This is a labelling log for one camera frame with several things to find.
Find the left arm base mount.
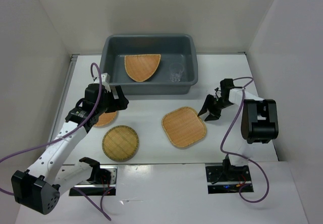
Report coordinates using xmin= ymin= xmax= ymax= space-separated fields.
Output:
xmin=74 ymin=165 xmax=118 ymax=196

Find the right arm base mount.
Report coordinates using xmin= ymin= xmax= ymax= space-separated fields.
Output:
xmin=205 ymin=164 xmax=254 ymax=194

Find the grey plastic bin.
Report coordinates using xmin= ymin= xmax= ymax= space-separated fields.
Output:
xmin=100 ymin=34 xmax=198 ymax=95

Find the square woven tray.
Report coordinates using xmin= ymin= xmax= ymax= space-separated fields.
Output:
xmin=161 ymin=106 xmax=207 ymax=149

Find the aluminium table edge rail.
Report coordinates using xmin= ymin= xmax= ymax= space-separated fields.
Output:
xmin=51 ymin=54 xmax=78 ymax=140

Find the round tan woven tray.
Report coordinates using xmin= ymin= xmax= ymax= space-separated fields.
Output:
xmin=94 ymin=112 xmax=118 ymax=128

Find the triangular woven tray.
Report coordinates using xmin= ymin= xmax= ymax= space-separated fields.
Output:
xmin=124 ymin=54 xmax=161 ymax=82

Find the clear plastic cup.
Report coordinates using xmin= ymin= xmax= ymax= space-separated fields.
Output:
xmin=169 ymin=63 xmax=184 ymax=82

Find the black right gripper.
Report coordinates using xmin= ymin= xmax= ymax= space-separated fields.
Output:
xmin=197 ymin=94 xmax=234 ymax=122

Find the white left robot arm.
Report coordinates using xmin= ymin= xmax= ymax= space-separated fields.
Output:
xmin=11 ymin=83 xmax=129 ymax=215

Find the round green-rimmed bamboo tray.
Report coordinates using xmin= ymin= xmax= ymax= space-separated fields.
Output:
xmin=102 ymin=125 xmax=139 ymax=162

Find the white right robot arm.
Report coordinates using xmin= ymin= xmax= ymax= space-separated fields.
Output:
xmin=198 ymin=77 xmax=279 ymax=181

